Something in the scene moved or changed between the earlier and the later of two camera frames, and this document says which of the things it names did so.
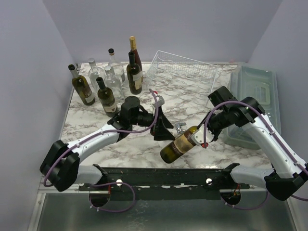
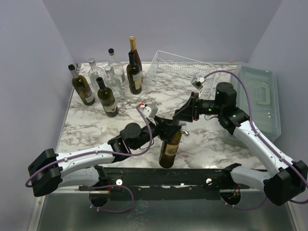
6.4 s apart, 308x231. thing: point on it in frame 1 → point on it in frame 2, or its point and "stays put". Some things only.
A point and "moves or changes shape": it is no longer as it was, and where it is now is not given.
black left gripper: x=163 y=134 → x=163 y=127
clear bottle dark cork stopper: x=118 y=69 stays put
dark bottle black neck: x=134 y=75 stays put
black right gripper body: x=211 y=130 → x=195 y=109
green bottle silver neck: x=177 y=147 moves or changes shape
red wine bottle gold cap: x=133 y=48 stays put
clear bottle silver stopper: x=94 y=72 stays put
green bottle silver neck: x=82 y=86 stays put
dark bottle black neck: x=107 y=98 stays put
